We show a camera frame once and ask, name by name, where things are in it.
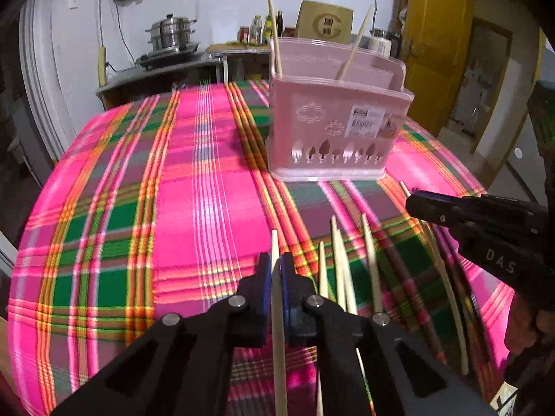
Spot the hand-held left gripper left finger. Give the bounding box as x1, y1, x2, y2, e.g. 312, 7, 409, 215
52, 252, 278, 416

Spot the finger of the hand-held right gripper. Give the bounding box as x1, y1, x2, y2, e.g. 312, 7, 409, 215
405, 191, 467, 226

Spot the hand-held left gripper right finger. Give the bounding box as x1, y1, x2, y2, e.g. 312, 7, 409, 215
280, 252, 497, 416

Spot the pink plastic utensil basket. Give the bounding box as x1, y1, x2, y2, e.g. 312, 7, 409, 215
265, 37, 415, 183

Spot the person's right hand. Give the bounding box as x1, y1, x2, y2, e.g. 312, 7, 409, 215
504, 294, 555, 356

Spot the white panel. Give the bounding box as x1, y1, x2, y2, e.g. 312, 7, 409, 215
503, 30, 547, 202

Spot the pink plaid tablecloth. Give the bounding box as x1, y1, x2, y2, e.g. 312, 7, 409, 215
8, 80, 516, 416

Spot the yellow wooden door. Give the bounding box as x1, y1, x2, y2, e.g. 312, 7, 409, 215
396, 0, 474, 138

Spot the white electric kettle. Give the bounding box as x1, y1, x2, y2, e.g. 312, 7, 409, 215
368, 28, 394, 57

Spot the brown cardboard box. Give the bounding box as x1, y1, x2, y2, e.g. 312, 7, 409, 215
296, 0, 354, 46

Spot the steel shelf table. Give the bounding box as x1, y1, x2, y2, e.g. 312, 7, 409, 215
206, 42, 272, 84

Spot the steel counter table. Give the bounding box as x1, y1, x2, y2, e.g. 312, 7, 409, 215
96, 54, 226, 111

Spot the black cooktop stove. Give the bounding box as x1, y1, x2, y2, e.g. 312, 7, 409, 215
136, 47, 203, 71

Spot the steel steamer pot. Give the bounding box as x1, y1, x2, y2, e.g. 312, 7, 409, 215
145, 14, 200, 51

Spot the yellow door frame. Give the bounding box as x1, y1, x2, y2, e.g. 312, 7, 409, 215
438, 0, 543, 167

